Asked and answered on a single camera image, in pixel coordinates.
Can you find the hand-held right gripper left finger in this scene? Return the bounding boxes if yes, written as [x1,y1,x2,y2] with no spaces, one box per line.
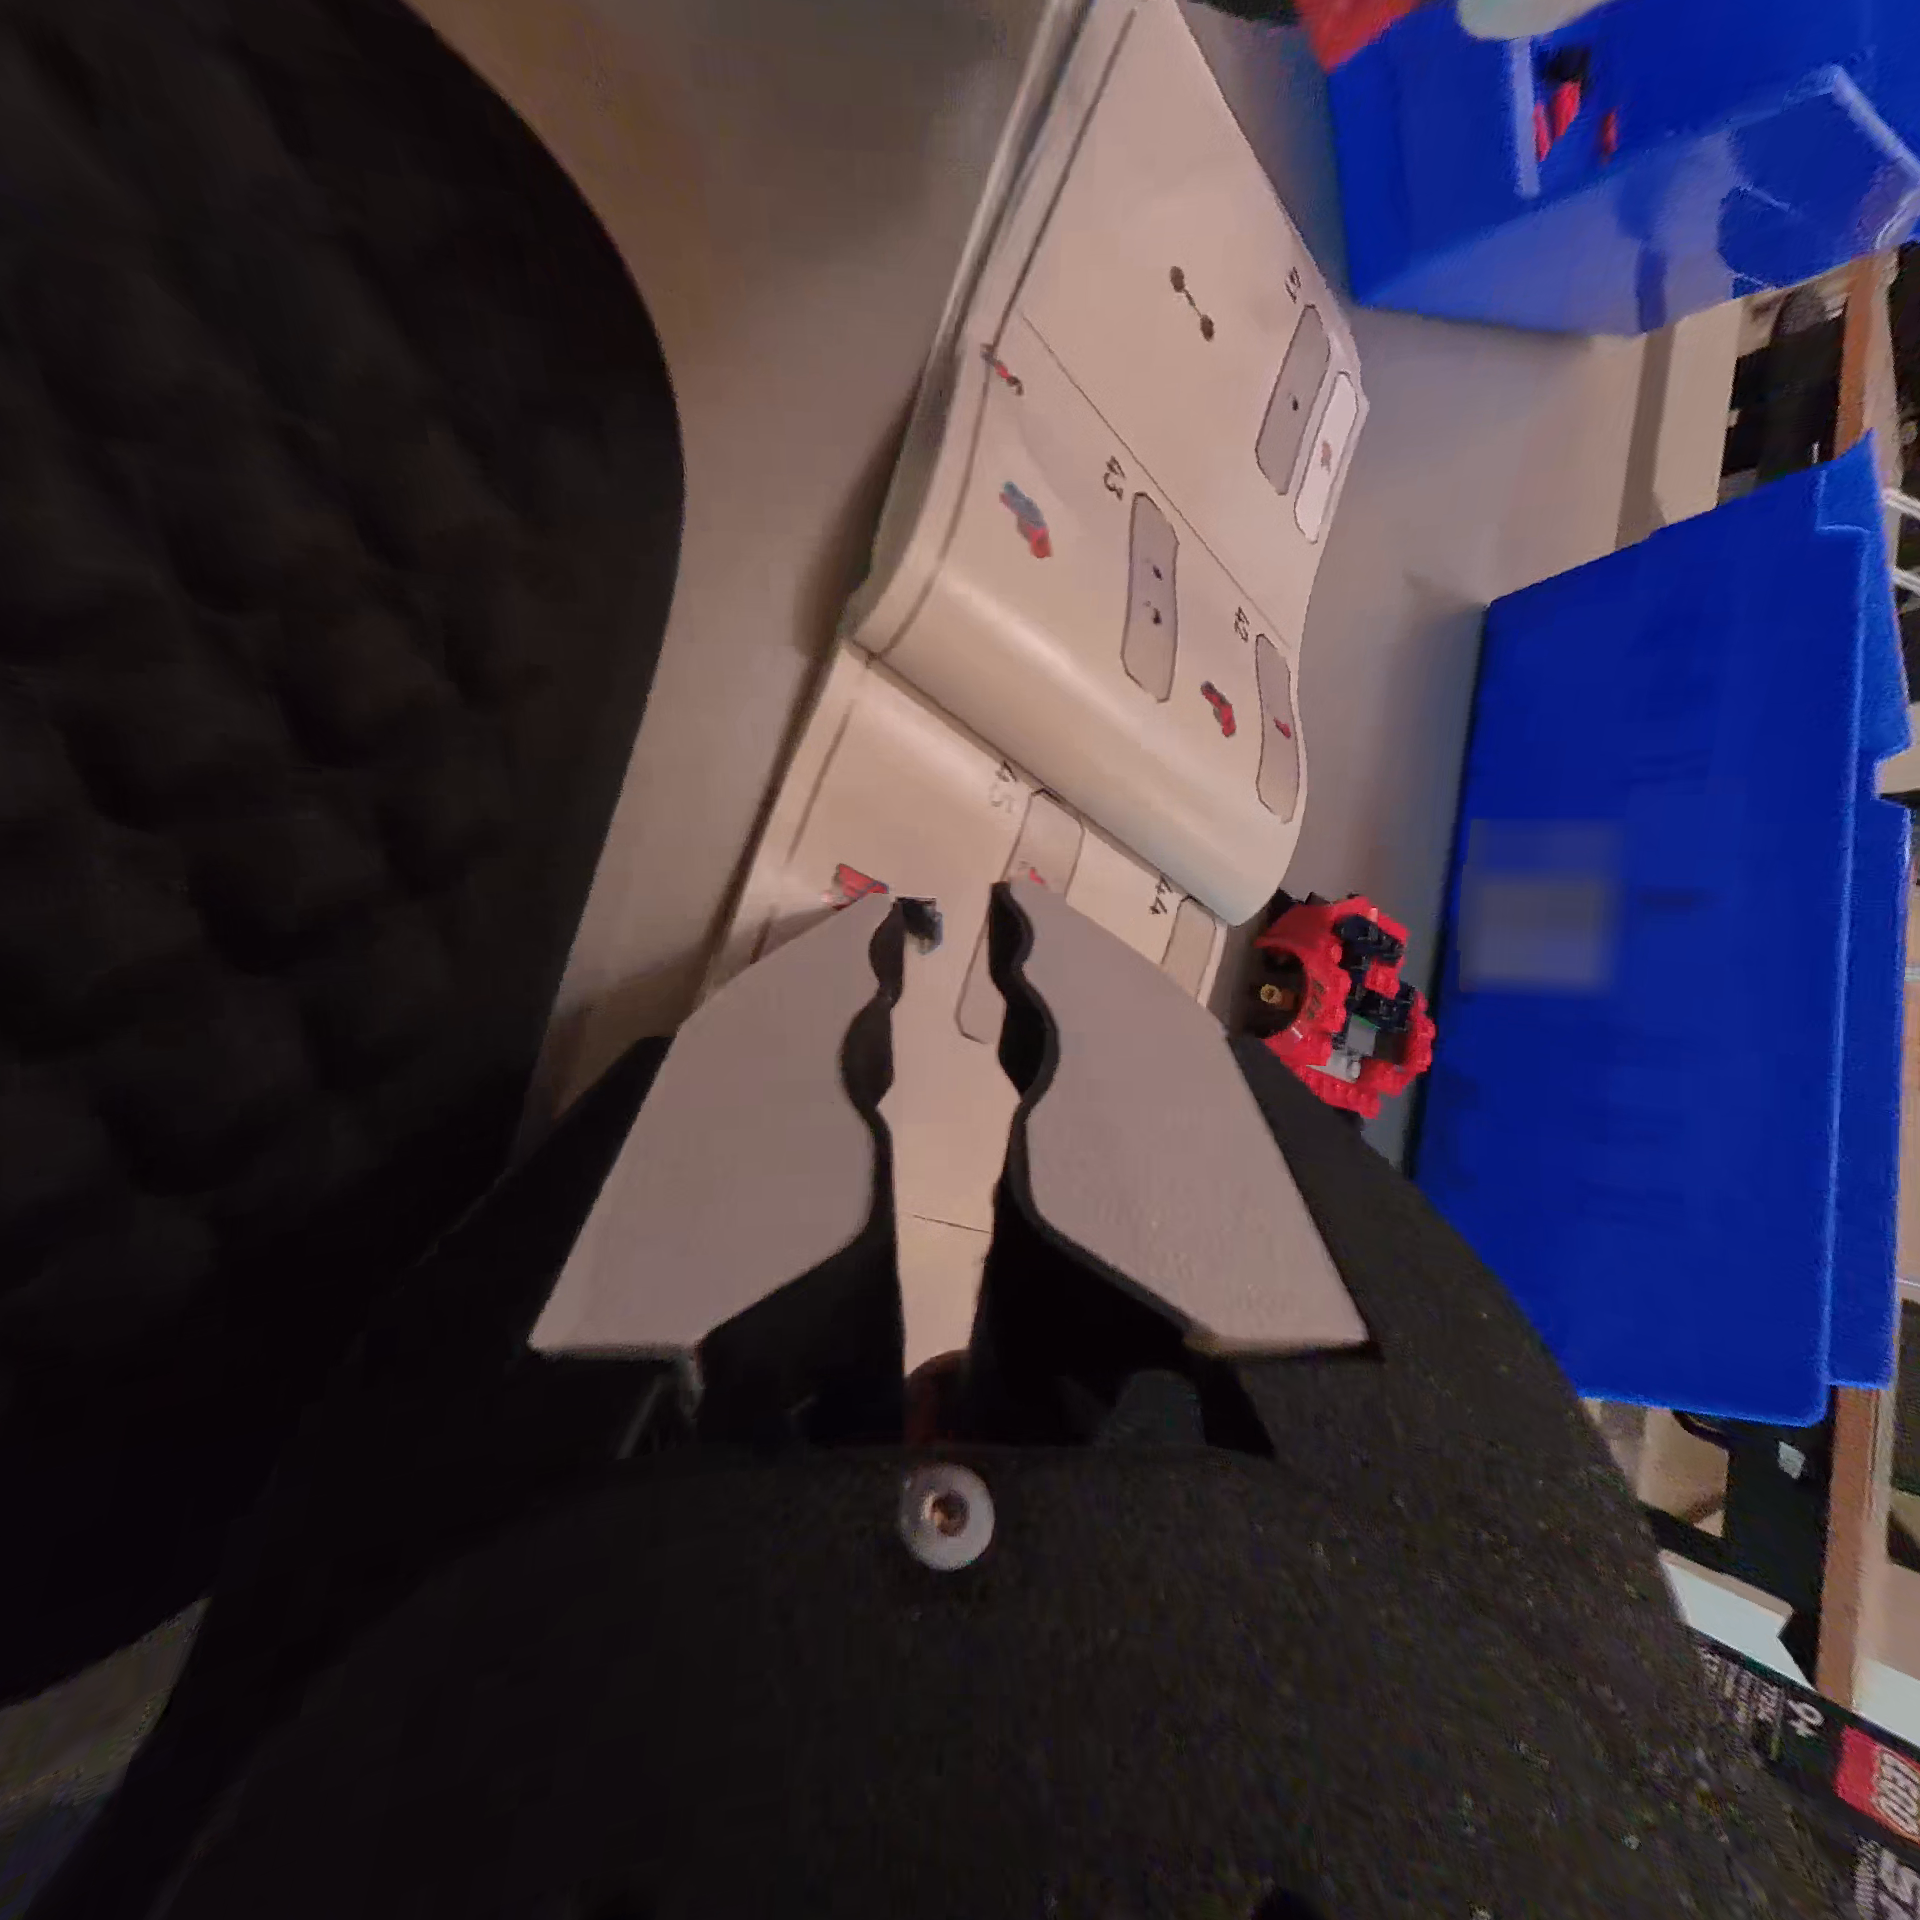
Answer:
[526,897,912,1452]

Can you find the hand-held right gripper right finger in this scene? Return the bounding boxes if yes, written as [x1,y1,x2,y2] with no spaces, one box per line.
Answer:
[971,882,1374,1444]

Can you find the red and black lego car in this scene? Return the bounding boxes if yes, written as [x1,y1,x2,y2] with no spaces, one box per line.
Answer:
[1248,892,1441,1115]

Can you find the lego instruction booklet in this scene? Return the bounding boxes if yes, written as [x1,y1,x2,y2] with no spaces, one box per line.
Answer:
[703,0,1374,1359]

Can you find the lego set box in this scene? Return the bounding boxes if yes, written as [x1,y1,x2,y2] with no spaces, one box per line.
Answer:
[1692,1631,1920,1895]

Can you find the loose red lego pieces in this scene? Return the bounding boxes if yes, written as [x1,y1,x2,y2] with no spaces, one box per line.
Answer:
[1527,41,1626,170]

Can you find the blue plastic bin with label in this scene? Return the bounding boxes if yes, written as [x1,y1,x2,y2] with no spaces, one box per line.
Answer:
[1410,431,1920,1430]

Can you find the black quilted foam pad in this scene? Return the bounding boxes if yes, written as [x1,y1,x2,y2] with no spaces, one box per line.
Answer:
[0,0,689,1705]

